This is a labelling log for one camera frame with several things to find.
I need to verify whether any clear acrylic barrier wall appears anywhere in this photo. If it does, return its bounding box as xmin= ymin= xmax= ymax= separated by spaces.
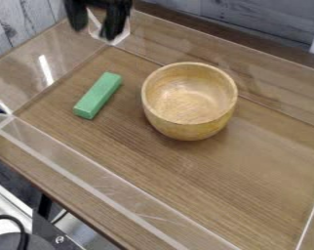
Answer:
xmin=0 ymin=4 xmax=314 ymax=250

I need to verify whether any black metal base plate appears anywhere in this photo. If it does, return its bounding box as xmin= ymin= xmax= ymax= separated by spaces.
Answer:
xmin=32 ymin=213 xmax=85 ymax=250

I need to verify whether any black cable loop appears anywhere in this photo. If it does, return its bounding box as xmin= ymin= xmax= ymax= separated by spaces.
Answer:
xmin=0 ymin=214 xmax=29 ymax=250

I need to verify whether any green rectangular block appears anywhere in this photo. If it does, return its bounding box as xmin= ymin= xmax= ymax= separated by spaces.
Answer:
xmin=73 ymin=72 xmax=123 ymax=119

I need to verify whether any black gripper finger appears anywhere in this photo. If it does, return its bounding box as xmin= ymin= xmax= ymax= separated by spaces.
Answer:
xmin=64 ymin=0 xmax=88 ymax=31
xmin=100 ymin=0 xmax=132 ymax=41

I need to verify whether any clear acrylic corner bracket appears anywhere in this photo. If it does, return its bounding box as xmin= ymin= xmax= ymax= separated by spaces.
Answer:
xmin=87 ymin=10 xmax=131 ymax=46

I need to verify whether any black table leg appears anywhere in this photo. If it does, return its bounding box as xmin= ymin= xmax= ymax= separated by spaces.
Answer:
xmin=37 ymin=194 xmax=53 ymax=220

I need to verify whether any brown wooden bowl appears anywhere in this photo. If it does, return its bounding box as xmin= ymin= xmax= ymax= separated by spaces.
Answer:
xmin=140 ymin=62 xmax=238 ymax=141

